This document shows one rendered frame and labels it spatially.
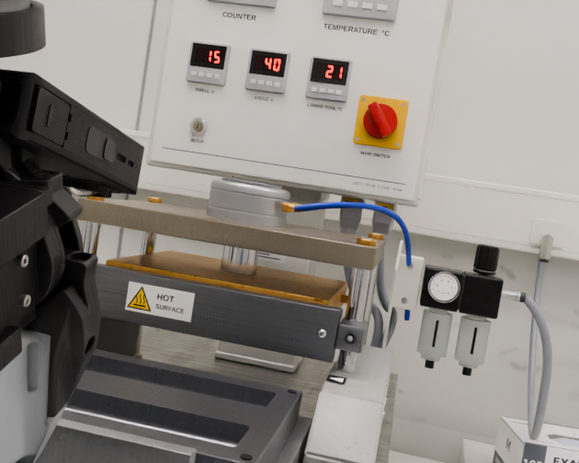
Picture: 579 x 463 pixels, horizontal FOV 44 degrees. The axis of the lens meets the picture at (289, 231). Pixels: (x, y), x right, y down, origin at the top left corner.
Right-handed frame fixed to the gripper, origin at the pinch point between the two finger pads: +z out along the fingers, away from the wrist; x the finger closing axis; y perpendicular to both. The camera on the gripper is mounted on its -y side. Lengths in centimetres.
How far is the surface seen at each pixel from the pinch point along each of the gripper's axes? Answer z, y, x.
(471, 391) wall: 44, -81, 30
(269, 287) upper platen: 6.0, -31.7, 4.9
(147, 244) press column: 10.7, -45.3, -12.2
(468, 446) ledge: 49, -73, 30
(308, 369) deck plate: 27, -52, 6
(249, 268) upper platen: 7.7, -38.0, 1.4
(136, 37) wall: -3, -101, -38
